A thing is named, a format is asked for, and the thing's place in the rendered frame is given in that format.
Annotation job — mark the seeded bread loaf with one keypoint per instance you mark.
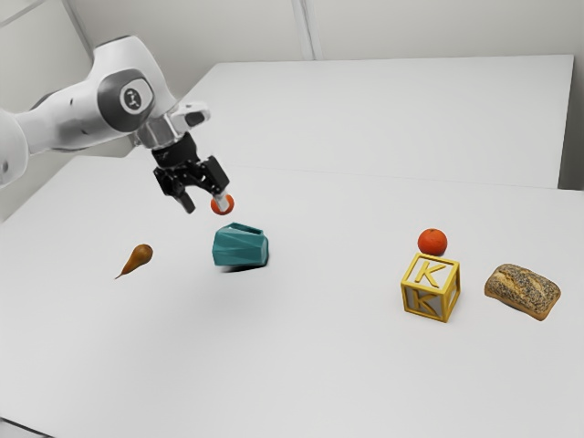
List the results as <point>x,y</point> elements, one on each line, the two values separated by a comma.
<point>522,291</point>

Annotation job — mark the teal faceted mug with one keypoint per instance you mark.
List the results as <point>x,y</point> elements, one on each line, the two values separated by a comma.
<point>241,250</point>

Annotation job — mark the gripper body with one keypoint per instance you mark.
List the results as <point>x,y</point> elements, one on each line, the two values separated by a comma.
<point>175,157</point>

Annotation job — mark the small orange fruit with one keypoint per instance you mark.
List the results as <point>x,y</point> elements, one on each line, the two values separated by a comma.
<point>229,204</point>

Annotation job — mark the brown pear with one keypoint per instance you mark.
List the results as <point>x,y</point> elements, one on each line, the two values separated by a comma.
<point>137,257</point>

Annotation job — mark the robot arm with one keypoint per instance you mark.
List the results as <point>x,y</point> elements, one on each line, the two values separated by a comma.
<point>82,109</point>

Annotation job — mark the yellow letter block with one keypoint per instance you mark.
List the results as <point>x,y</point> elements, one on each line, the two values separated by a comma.
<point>430,288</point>

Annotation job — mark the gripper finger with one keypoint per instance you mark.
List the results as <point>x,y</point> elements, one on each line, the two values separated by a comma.
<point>182,189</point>
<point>214,178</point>

